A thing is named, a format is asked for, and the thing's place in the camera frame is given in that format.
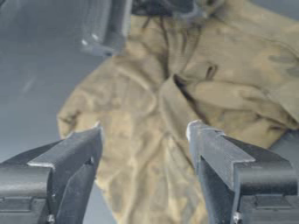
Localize tan camouflage t-shirt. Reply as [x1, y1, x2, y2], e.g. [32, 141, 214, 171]
[56, 0, 299, 224]

